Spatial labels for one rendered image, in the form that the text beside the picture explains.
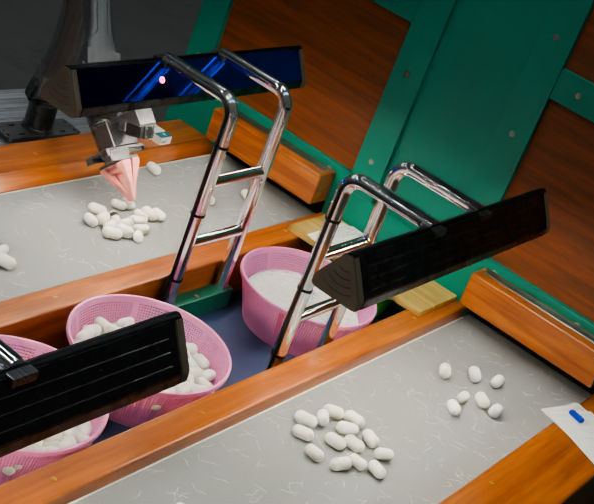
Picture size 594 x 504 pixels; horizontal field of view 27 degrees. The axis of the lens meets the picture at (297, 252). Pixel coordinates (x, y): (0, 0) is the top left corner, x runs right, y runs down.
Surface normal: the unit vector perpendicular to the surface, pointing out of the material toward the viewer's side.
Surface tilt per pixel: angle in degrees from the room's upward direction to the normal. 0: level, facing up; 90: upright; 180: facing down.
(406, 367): 0
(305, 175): 90
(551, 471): 0
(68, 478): 0
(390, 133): 90
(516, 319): 90
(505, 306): 90
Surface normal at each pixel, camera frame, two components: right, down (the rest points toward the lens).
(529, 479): 0.33, -0.84
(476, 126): -0.58, 0.18
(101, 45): 0.48, -0.33
